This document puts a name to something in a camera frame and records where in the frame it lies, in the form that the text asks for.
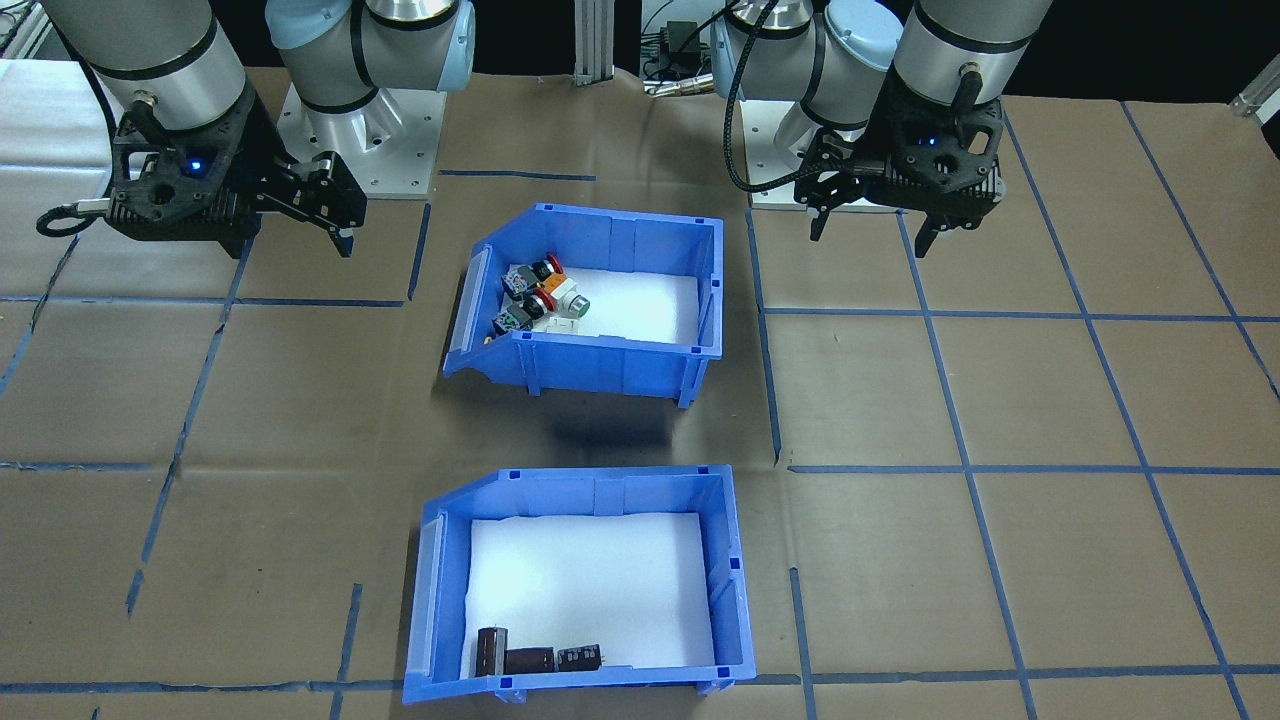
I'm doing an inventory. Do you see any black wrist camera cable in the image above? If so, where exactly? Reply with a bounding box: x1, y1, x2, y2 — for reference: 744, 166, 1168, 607
37, 30, 126, 238

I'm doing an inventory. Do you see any aluminium frame bar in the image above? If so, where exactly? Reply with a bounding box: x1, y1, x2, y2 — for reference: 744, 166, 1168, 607
1232, 82, 1280, 121
0, 0, 41, 61

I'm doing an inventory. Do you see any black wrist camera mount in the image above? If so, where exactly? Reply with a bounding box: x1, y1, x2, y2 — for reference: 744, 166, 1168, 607
105, 105, 263, 246
878, 75, 1007, 233

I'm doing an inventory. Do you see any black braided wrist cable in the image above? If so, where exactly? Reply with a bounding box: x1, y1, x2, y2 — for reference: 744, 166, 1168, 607
725, 0, 891, 193

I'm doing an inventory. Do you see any small black power adapter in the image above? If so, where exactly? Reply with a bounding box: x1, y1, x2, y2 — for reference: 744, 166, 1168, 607
662, 20, 701, 73

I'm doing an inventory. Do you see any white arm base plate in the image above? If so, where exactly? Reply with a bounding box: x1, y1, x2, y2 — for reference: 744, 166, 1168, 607
275, 85, 448, 199
748, 175, 906, 213

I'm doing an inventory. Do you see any aluminium frame post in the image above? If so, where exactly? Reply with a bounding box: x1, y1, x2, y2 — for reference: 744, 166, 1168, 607
573, 0, 613, 86

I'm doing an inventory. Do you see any blue bin with capacitors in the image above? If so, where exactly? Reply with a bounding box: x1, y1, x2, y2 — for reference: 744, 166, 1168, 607
402, 463, 758, 706

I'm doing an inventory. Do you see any blue bin with push buttons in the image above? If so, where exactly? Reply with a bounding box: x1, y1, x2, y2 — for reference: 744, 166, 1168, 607
443, 203, 724, 409

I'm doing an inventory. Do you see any pile of push-button switches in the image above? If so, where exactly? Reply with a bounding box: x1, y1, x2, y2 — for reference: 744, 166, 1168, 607
523, 280, 592, 321

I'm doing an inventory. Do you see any white foam liner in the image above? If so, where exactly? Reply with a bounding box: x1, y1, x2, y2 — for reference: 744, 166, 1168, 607
462, 512, 717, 669

